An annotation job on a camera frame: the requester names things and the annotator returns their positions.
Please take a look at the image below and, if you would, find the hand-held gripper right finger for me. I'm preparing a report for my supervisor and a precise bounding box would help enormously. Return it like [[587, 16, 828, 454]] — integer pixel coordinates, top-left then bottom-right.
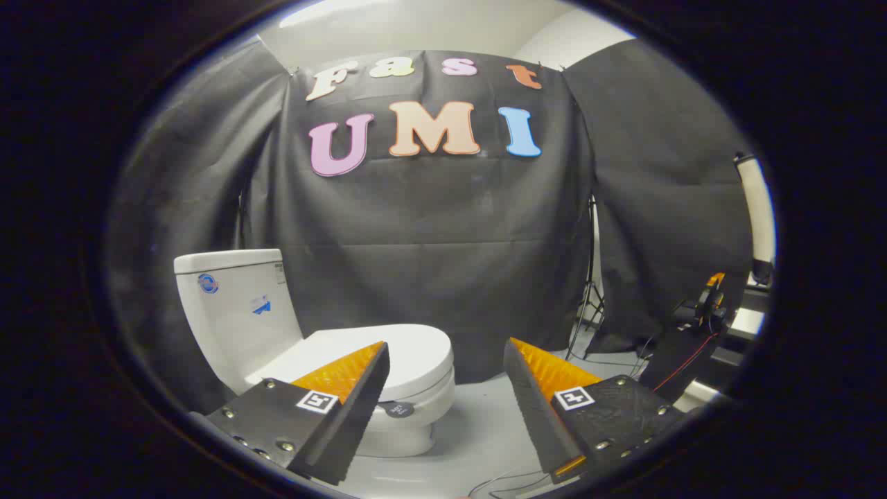
[[503, 338, 694, 484]]

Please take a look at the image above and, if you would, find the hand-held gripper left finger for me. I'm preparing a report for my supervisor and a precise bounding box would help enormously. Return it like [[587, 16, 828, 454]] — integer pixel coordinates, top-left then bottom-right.
[[188, 340, 391, 486]]

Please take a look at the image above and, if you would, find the white toilet lid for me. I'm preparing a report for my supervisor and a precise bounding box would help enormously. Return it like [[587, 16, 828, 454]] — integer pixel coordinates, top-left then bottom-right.
[[246, 324, 455, 404]]

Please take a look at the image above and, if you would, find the white toilet seat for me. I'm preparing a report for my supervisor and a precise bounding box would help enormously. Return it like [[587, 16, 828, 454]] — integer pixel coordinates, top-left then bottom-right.
[[378, 371, 457, 417]]

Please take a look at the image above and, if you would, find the white ceramic toilet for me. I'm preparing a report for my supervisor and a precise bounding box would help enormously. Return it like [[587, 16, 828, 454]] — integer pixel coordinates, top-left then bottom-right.
[[173, 249, 457, 458]]

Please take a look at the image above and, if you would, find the white toilet tank cover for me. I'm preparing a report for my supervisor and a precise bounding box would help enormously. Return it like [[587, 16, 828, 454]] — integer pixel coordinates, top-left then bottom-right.
[[173, 249, 283, 275]]

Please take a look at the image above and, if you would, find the black and orange gripper device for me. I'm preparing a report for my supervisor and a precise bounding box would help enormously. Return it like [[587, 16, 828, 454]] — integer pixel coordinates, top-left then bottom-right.
[[639, 272, 737, 404]]

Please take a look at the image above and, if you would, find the black backdrop cloth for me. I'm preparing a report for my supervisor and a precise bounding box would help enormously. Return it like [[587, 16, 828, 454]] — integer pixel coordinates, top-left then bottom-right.
[[561, 38, 755, 354], [107, 38, 292, 415], [239, 50, 597, 383]]

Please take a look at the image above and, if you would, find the black metal rack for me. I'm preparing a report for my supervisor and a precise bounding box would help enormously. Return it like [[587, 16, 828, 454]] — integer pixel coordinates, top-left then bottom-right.
[[693, 283, 772, 411]]

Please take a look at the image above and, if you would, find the grey floor cable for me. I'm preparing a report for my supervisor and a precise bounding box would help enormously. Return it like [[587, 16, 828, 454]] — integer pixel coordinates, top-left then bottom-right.
[[470, 470, 555, 499]]

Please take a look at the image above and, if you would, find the black floor cable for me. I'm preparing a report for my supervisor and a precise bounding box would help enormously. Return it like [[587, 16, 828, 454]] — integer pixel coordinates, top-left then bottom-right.
[[565, 334, 656, 369]]

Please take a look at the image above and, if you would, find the red cable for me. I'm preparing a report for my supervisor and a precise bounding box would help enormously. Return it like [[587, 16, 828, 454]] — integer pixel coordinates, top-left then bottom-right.
[[651, 331, 719, 393]]

